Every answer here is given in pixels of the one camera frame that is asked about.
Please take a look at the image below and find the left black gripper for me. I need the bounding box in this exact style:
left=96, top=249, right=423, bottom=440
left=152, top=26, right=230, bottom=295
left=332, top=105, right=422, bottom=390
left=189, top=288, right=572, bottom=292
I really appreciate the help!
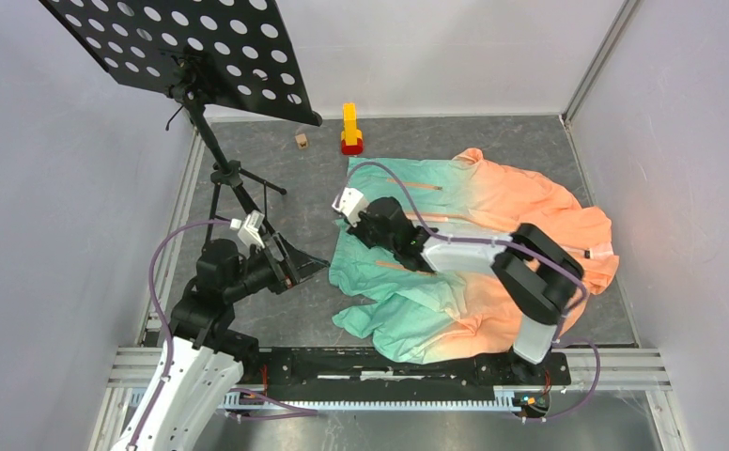
left=225, top=229, right=330, bottom=301

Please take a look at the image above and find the green and orange jacket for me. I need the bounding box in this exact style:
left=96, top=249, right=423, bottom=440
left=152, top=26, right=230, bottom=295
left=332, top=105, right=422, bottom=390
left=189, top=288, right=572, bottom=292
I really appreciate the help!
left=329, top=148, right=619, bottom=364

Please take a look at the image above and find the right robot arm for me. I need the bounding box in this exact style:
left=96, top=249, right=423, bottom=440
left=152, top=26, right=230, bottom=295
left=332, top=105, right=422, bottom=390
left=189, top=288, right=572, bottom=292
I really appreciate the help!
left=333, top=193, right=588, bottom=383

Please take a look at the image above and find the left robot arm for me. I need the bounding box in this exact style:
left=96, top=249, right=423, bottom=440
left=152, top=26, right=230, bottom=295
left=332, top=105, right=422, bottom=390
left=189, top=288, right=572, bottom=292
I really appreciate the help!
left=113, top=234, right=330, bottom=450

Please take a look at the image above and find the red cylinder block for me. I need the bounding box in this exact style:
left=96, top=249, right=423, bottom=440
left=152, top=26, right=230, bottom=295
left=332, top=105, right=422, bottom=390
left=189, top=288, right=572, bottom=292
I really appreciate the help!
left=340, top=138, right=364, bottom=156

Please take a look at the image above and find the yellow block tower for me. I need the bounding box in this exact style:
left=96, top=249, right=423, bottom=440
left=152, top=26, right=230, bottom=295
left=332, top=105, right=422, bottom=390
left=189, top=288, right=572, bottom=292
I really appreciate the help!
left=341, top=102, right=363, bottom=146

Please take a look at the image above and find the small wooden cube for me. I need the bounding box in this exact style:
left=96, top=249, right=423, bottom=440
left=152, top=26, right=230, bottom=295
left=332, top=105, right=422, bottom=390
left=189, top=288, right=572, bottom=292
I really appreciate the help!
left=295, top=133, right=309, bottom=149

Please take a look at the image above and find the black perforated music stand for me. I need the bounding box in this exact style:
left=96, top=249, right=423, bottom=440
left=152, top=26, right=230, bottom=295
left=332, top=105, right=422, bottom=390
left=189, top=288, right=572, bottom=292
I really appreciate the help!
left=42, top=0, right=322, bottom=213

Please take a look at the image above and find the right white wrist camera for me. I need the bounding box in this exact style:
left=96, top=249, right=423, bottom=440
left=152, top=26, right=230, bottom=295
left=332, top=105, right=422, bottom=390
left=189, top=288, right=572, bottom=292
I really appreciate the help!
left=332, top=187, right=369, bottom=226

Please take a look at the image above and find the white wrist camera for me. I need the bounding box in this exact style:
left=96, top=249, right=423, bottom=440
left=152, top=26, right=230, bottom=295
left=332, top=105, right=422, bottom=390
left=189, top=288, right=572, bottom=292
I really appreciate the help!
left=332, top=187, right=369, bottom=226
left=229, top=210, right=265, bottom=249

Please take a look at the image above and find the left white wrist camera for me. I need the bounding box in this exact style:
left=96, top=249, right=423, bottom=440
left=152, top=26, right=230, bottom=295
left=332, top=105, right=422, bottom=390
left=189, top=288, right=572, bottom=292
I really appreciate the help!
left=229, top=210, right=265, bottom=249

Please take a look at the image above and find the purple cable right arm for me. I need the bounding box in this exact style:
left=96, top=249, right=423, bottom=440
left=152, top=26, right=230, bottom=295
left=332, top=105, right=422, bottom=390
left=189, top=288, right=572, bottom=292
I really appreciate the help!
left=333, top=160, right=602, bottom=423

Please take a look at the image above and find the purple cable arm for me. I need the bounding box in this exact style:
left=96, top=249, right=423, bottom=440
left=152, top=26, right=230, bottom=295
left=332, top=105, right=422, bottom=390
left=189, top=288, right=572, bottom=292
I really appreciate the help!
left=333, top=160, right=602, bottom=423
left=124, top=217, right=319, bottom=451

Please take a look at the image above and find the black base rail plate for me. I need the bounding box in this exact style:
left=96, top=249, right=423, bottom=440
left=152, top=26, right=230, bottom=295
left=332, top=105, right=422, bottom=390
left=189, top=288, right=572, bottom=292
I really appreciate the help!
left=240, top=347, right=572, bottom=402

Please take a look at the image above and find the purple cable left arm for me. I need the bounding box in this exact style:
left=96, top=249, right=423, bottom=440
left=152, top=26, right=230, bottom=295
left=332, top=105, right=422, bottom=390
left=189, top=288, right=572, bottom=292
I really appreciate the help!
left=124, top=217, right=319, bottom=451

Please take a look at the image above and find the white toothed cable duct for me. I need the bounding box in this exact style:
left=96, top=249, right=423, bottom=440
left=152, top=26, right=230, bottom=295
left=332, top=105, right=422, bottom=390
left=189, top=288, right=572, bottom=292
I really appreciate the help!
left=218, top=392, right=520, bottom=413

